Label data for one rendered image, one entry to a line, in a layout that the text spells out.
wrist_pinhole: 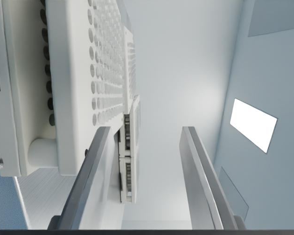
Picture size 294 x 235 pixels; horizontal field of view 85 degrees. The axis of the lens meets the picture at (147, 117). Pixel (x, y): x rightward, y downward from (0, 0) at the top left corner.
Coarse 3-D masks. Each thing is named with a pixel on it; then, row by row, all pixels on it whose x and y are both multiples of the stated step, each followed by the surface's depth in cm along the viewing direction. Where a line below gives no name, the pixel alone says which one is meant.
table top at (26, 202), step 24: (120, 0) 77; (48, 168) 21; (0, 192) 16; (24, 192) 17; (48, 192) 21; (120, 192) 78; (0, 216) 17; (24, 216) 17; (48, 216) 21; (120, 216) 78
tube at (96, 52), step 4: (44, 48) 16; (48, 48) 16; (92, 48) 16; (96, 48) 16; (100, 48) 17; (44, 52) 16; (48, 52) 16; (92, 52) 16; (96, 52) 16; (100, 52) 17; (48, 56) 16; (92, 56) 16; (96, 56) 16; (100, 56) 16
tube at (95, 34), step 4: (44, 28) 16; (92, 28) 16; (96, 28) 16; (100, 28) 16; (44, 32) 16; (88, 32) 16; (92, 32) 16; (96, 32) 16; (100, 32) 17; (44, 36) 16; (92, 36) 16; (96, 36) 16; (100, 36) 17; (44, 40) 16; (48, 40) 16; (92, 40) 16; (96, 40) 16; (100, 40) 16
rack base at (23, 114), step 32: (0, 0) 12; (32, 0) 14; (0, 32) 12; (32, 32) 14; (0, 64) 13; (32, 64) 14; (0, 96) 13; (32, 96) 14; (0, 128) 13; (32, 128) 14
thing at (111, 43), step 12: (108, 0) 20; (108, 12) 20; (96, 24) 17; (108, 24) 21; (108, 36) 20; (120, 36) 29; (108, 48) 20; (120, 48) 29; (96, 60) 18; (108, 60) 21; (120, 60) 29; (108, 72) 20; (120, 72) 29; (108, 84) 20; (120, 84) 29
